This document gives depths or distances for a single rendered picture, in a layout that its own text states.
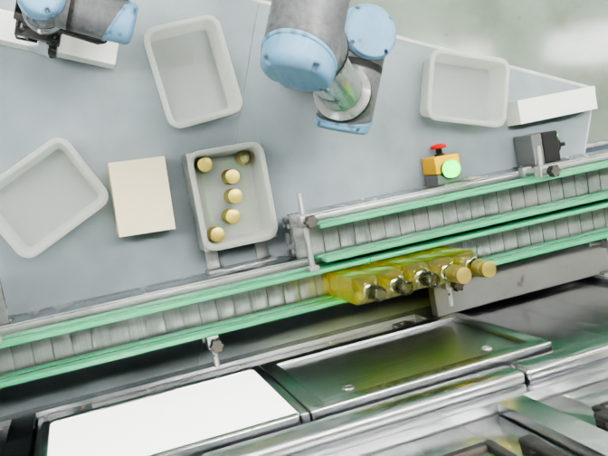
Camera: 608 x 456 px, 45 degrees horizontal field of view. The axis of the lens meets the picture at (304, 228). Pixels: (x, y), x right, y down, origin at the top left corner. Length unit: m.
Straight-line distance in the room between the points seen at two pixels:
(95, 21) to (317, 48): 0.42
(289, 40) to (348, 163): 0.76
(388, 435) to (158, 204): 0.75
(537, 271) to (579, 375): 0.64
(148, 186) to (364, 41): 0.55
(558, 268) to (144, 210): 1.03
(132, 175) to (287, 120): 0.40
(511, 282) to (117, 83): 1.05
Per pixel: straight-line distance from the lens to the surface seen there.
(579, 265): 1.99
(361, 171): 1.81
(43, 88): 1.69
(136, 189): 1.61
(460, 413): 1.20
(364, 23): 1.52
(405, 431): 1.16
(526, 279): 1.90
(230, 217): 1.65
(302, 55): 1.08
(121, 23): 1.33
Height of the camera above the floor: 2.43
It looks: 72 degrees down
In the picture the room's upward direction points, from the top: 98 degrees clockwise
